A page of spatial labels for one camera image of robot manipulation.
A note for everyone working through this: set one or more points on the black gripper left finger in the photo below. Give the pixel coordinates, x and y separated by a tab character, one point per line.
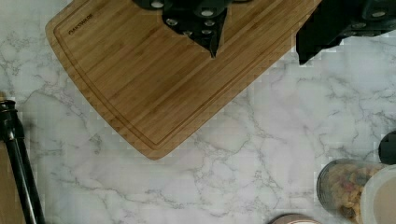
200	20

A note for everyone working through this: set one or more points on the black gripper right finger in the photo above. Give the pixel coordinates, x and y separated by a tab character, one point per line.
334	20

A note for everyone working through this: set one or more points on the bamboo cutting board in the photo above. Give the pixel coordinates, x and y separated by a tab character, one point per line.
154	87

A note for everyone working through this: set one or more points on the black round pot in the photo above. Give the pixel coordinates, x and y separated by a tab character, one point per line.
387	149

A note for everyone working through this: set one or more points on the cereal jar with white lid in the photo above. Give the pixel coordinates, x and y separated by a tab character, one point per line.
362	192

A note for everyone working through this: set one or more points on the small white bowl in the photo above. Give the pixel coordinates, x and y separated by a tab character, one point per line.
293	219

